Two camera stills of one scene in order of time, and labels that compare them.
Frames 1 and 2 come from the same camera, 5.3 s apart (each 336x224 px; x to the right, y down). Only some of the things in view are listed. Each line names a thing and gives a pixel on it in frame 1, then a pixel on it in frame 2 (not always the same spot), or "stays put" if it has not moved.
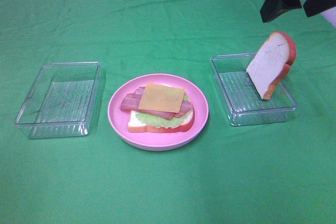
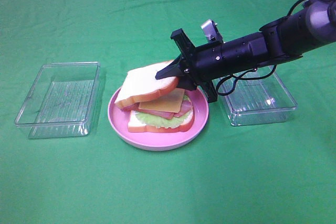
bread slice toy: x=135 y=125 stays put
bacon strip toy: x=186 y=106 stays put
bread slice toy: x=272 y=63 to x=142 y=83
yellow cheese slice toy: x=161 y=97 stays put
